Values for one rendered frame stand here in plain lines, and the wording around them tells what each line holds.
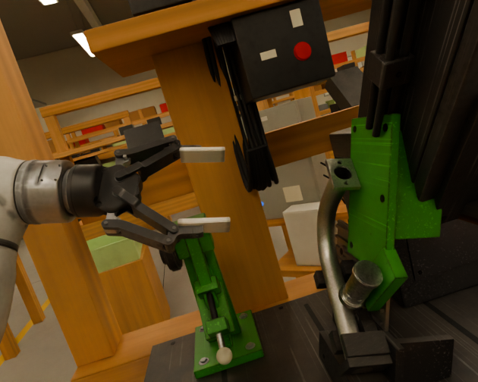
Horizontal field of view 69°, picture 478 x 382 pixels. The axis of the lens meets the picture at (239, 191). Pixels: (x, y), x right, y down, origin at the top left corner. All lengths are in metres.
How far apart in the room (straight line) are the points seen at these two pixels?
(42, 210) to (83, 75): 10.40
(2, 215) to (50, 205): 0.06
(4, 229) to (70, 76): 10.46
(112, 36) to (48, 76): 10.42
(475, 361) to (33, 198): 0.65
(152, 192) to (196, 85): 0.28
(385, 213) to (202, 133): 0.45
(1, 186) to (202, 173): 0.40
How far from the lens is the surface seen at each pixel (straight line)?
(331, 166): 0.53
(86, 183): 0.50
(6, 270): 0.53
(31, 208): 0.52
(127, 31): 0.69
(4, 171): 0.54
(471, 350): 0.66
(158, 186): 0.88
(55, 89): 11.00
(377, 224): 0.49
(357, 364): 0.53
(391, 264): 0.47
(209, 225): 0.47
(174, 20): 0.68
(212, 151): 0.54
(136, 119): 7.47
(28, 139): 0.85
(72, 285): 0.89
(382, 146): 0.47
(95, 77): 10.81
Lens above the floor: 1.31
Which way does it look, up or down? 10 degrees down
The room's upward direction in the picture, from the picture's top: 16 degrees counter-clockwise
